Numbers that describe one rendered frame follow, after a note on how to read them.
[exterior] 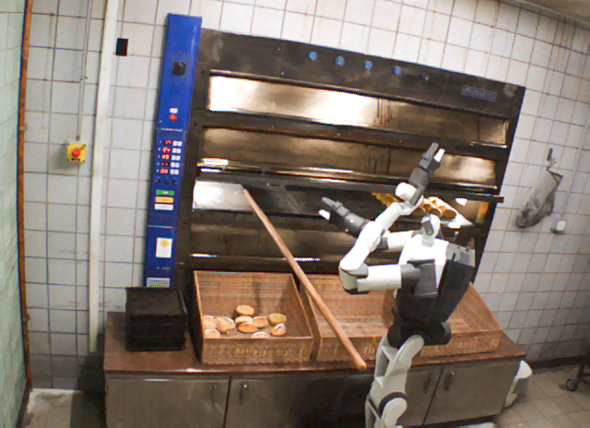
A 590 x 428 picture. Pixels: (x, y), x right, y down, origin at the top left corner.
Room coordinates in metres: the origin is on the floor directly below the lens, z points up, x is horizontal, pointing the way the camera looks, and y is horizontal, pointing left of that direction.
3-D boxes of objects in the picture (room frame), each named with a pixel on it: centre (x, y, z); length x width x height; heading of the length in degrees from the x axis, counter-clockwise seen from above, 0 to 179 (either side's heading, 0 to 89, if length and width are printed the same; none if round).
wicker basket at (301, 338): (2.44, 0.13, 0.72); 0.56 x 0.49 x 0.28; 110
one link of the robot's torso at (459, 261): (2.04, -0.62, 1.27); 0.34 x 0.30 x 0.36; 165
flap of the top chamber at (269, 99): (2.88, -0.33, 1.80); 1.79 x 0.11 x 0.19; 109
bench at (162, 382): (2.57, -0.32, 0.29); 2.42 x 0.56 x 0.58; 109
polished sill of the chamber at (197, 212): (2.90, -0.33, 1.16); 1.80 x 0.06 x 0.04; 109
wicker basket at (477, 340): (2.82, -1.00, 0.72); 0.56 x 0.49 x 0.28; 110
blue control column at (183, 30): (3.42, 0.96, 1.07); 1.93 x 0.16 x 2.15; 19
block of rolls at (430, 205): (3.48, -0.74, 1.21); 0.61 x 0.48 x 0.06; 19
